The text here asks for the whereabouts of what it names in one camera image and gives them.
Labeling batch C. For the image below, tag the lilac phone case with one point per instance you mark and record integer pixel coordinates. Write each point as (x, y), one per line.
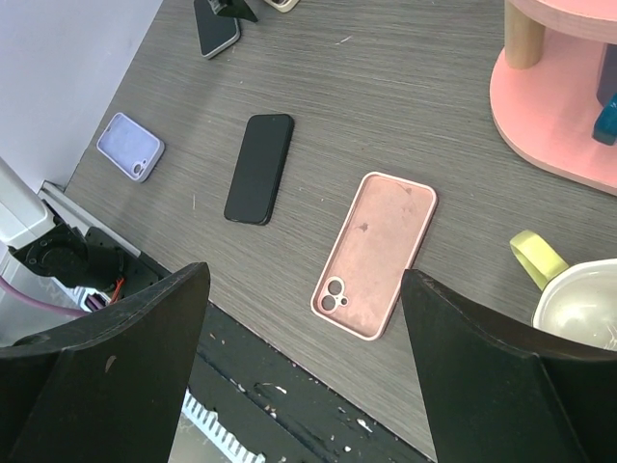
(130, 147)

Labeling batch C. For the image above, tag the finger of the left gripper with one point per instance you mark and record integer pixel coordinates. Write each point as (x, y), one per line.
(238, 9)

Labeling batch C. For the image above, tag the pink three-tier shelf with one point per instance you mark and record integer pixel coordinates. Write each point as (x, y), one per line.
(543, 89)

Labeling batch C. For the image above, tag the beige phone case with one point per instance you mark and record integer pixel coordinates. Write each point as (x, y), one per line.
(282, 6)

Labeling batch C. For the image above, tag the black mounting plate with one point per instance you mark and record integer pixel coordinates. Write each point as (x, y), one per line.
(287, 384)

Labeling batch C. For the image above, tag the blue cup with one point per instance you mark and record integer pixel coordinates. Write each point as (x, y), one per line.
(605, 127)

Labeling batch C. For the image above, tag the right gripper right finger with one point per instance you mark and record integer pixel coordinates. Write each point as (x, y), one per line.
(497, 390)

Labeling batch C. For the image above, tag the yellow green mug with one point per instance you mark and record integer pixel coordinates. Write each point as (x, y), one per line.
(578, 302)

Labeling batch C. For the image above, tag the dark cup bottom shelf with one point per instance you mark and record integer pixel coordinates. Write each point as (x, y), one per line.
(607, 82)

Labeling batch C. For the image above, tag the black phone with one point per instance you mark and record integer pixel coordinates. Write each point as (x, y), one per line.
(258, 170)

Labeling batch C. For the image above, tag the phone with white edge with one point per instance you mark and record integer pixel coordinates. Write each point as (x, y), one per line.
(215, 33)

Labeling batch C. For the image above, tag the pink phone case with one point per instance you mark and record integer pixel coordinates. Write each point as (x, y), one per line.
(383, 230)

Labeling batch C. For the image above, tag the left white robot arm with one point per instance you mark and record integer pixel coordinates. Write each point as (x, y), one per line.
(38, 237)

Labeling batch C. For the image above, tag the white slotted cable duct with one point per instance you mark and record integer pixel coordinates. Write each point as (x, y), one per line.
(207, 423)

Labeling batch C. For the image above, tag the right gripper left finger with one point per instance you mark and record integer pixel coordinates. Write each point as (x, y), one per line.
(107, 386)

